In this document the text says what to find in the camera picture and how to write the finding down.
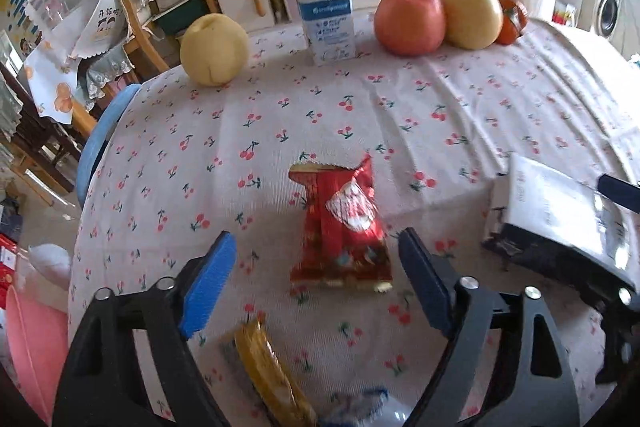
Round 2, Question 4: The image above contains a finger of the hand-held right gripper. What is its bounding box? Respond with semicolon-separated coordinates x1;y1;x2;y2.
596;173;640;212
570;257;640;384

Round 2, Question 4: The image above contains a large yellow pear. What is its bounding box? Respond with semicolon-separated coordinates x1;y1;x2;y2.
439;0;504;52

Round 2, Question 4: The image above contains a green lace trimmed cloth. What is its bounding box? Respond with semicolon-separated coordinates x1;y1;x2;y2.
85;42;136;98

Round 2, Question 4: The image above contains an orange tangerine with leaf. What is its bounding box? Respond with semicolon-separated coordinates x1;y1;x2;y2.
495;0;529;46

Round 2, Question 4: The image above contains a light wooden chair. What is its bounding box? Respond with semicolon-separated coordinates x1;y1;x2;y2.
109;0;173;75

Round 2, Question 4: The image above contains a dark wooden chair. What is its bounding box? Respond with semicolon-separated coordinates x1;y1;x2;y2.
0;62;76;208

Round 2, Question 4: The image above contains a yellow snack wrapper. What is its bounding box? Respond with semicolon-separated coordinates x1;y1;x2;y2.
220;312;318;427

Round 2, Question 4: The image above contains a white washing machine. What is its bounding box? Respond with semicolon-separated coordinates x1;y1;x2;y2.
582;0;631;52

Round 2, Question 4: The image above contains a small yellow pear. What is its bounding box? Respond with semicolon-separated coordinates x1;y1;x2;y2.
179;13;250;88

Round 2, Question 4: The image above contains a cherry print tablecloth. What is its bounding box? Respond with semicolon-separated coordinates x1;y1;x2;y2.
67;19;640;427

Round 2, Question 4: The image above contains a red gift box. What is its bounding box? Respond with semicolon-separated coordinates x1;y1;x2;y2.
0;232;21;303

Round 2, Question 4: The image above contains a pink plastic bin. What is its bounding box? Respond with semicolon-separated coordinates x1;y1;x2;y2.
5;284;71;425

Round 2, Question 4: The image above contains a blue round stool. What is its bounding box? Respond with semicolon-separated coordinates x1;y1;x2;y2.
76;83;143;208

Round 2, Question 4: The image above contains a white plastic bag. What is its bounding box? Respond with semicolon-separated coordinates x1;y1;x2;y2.
27;243;73;290

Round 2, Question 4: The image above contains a mesh food cover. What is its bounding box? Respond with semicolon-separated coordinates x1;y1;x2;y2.
24;0;136;60

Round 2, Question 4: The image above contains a blue and white wrapper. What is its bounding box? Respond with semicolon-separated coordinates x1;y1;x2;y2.
320;387;396;427

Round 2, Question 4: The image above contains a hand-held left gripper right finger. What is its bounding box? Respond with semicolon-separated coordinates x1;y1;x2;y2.
397;227;582;427

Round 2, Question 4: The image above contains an orange print white cloth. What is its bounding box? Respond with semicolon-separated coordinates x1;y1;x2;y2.
22;47;76;125

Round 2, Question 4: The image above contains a red snack wrapper white circle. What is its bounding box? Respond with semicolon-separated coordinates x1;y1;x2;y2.
287;153;393;294

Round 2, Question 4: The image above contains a red apple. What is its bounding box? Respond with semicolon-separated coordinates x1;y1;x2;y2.
374;0;447;56

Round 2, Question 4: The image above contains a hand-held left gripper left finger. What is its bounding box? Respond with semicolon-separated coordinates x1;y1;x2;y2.
52;230;238;427

